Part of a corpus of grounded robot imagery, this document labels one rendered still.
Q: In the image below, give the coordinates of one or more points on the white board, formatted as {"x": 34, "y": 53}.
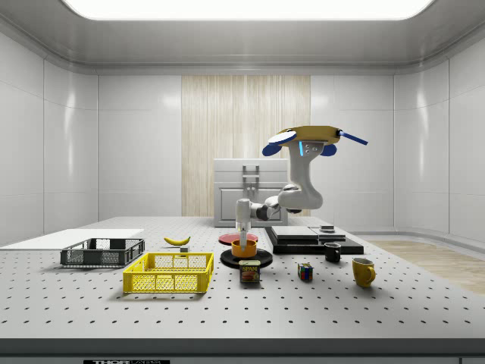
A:
{"x": 45, "y": 239}

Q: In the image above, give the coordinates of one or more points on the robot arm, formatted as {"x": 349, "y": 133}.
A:
{"x": 301, "y": 178}

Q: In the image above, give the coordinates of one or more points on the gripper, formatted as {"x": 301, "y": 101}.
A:
{"x": 243, "y": 232}

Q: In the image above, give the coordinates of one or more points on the flat-sided can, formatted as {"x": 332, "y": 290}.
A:
{"x": 249, "y": 272}

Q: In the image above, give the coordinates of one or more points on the dark grey basket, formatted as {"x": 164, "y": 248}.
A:
{"x": 76, "y": 257}

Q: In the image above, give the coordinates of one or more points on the yellow mug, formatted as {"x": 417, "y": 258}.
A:
{"x": 362, "y": 273}

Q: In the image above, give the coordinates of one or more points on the banana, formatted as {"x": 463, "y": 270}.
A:
{"x": 177, "y": 241}

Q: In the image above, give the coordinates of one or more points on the black stove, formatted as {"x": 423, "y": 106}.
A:
{"x": 299, "y": 239}

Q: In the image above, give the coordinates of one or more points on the red plate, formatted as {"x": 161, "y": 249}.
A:
{"x": 227, "y": 239}

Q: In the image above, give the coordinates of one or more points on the black mug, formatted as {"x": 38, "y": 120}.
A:
{"x": 332, "y": 253}

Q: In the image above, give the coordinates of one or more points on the drone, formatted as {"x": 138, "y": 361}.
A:
{"x": 310, "y": 132}

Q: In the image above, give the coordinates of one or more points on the black plate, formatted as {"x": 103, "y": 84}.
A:
{"x": 265, "y": 258}

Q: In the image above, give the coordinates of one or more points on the white cabinet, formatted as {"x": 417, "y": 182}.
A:
{"x": 231, "y": 197}

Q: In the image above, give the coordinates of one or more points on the puzzle cube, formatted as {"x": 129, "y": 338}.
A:
{"x": 305, "y": 272}

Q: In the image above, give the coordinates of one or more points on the yellow bowl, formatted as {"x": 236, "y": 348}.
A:
{"x": 244, "y": 251}

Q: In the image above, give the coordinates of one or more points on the yellow basket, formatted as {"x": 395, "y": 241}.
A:
{"x": 166, "y": 282}

